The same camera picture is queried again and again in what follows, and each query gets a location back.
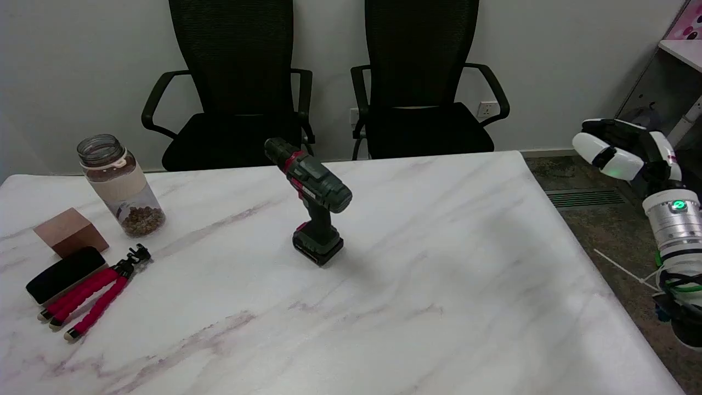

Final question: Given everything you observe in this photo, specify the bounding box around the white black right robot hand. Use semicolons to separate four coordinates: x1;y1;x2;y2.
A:
571;117;684;194

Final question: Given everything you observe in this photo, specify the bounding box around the dark green power screwdriver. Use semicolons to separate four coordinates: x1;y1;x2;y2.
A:
264;137;353;268

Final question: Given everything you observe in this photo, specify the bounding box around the metal floor vent grille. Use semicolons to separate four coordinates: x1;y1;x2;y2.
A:
545;189;627;209

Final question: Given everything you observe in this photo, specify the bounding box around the white desk with cartoon panel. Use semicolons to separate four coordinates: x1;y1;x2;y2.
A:
614;38;702;150

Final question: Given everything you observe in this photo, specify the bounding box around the white zip tie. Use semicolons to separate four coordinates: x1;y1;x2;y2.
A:
593;249;660;292

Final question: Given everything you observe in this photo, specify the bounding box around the pink picture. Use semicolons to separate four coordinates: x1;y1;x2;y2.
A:
665;0;702;42

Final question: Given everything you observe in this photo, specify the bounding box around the black mesh office chair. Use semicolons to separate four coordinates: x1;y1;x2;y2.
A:
350;0;511;161
141;0;316;172

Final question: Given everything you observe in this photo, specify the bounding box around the glass jar with brown beans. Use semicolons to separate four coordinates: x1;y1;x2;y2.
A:
77;134;167;238

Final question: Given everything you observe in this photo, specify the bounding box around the red flexible mini tripod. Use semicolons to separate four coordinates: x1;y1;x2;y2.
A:
37;244;152;342

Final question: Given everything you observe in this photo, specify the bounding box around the brown wooden block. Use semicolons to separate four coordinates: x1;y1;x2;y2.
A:
33;207;110;258

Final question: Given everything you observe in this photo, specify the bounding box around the black oblong eraser case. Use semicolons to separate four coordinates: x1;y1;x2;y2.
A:
26;246;107;306

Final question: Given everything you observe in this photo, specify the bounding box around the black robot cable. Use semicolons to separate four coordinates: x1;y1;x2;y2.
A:
653;250;702;324

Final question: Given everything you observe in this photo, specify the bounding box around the green robot cable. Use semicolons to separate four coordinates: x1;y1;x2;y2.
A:
655;263;702;294

